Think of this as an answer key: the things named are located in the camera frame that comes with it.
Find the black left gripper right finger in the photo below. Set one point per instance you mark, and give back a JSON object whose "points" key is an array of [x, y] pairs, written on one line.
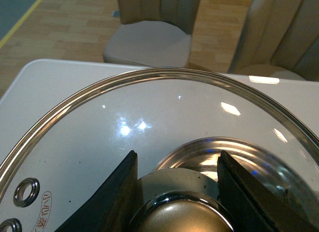
{"points": [[253, 207]]}

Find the glass pot lid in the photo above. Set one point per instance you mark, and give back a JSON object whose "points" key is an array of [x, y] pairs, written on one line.
{"points": [[67, 155]]}

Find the beige electric cooking pot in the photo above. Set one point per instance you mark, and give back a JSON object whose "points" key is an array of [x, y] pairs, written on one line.
{"points": [[201, 155]]}

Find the beige upholstered chair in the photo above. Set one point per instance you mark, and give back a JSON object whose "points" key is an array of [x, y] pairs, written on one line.
{"points": [[155, 33], [280, 38]]}

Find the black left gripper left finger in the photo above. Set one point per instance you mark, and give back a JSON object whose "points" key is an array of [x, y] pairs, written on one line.
{"points": [[110, 208]]}

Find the left beige upholstered chair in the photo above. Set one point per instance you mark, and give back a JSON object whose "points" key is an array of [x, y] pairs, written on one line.
{"points": [[155, 33]]}

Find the right beige upholstered chair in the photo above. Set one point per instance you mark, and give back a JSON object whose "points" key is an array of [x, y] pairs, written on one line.
{"points": [[280, 38]]}

